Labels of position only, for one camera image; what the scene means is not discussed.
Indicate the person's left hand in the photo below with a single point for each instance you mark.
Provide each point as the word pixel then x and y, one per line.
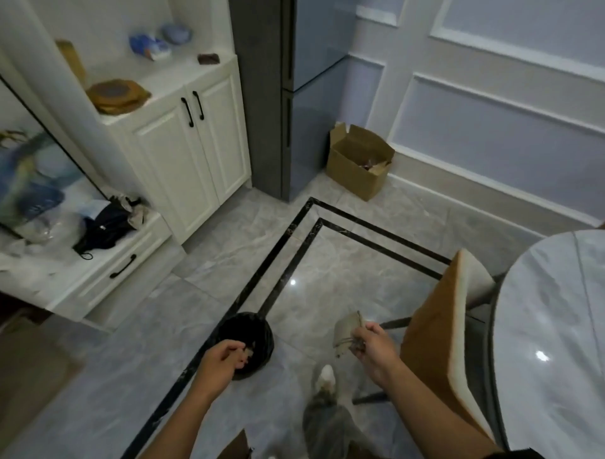
pixel 217 369

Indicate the person's right hand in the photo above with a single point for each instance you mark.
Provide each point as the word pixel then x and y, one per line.
pixel 378 354

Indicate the small pale scrap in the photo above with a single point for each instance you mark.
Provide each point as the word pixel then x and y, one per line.
pixel 246 351

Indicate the grey cleaning cloth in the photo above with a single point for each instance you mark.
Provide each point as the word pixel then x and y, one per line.
pixel 345 328

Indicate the cream orange chair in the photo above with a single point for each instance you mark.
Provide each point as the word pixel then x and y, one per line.
pixel 435 340

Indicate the stack of yellow coasters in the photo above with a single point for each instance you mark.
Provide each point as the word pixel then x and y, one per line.
pixel 120 108

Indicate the person's left forearm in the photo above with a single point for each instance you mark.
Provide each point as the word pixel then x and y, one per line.
pixel 179 430

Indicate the person's right forearm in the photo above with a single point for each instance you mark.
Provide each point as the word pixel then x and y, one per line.
pixel 435 421

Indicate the person's white shoe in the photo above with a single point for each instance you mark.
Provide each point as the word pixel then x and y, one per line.
pixel 326 376

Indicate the person's brown vest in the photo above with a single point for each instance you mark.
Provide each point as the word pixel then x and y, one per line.
pixel 236 447

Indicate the person's grey trousers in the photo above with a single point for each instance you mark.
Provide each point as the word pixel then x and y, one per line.
pixel 331 430

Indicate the person's black shirt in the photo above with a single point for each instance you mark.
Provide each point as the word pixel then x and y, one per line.
pixel 515 454

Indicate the grey marble dining table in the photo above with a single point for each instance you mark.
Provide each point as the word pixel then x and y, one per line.
pixel 553 331

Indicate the teal trash bin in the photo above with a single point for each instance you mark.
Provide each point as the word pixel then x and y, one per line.
pixel 255 331

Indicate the low white drawer bench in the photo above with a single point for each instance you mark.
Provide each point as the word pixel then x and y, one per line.
pixel 94 283

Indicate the black bag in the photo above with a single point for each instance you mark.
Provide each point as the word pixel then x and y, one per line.
pixel 106 227

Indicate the open brown cardboard box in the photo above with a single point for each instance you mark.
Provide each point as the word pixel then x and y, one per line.
pixel 354 175

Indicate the dark brown door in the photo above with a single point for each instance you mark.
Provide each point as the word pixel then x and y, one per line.
pixel 14 307

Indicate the clear plastic bag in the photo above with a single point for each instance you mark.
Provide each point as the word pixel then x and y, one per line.
pixel 52 227

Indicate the grey refrigerator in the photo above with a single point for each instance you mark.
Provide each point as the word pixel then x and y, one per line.
pixel 312 118

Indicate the blue abstract framed painting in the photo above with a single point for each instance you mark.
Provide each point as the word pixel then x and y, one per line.
pixel 33 179

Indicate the small brown square pad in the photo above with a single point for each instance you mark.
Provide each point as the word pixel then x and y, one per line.
pixel 209 58

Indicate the blue tissue pack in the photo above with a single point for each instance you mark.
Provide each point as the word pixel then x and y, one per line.
pixel 149 47

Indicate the small blue bowl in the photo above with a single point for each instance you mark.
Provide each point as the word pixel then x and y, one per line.
pixel 177 33

